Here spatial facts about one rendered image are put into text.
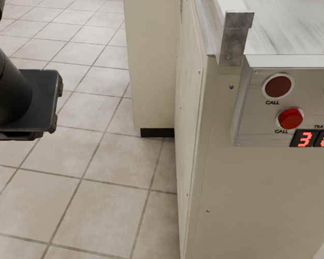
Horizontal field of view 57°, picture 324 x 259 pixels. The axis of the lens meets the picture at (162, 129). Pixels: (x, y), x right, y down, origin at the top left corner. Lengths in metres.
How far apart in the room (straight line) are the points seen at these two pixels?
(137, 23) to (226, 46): 0.79
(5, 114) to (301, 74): 0.33
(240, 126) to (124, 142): 1.07
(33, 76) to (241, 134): 0.29
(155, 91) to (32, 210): 0.68
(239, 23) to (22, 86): 0.23
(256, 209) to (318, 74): 0.35
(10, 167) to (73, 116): 0.41
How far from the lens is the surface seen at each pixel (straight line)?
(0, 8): 0.28
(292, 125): 0.45
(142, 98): 1.29
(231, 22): 0.35
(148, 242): 1.15
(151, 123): 1.38
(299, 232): 0.79
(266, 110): 0.43
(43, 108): 0.31
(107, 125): 1.57
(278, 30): 0.49
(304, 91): 0.43
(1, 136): 0.34
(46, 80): 0.32
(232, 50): 0.37
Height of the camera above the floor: 1.03
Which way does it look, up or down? 42 degrees down
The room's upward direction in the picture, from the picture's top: straight up
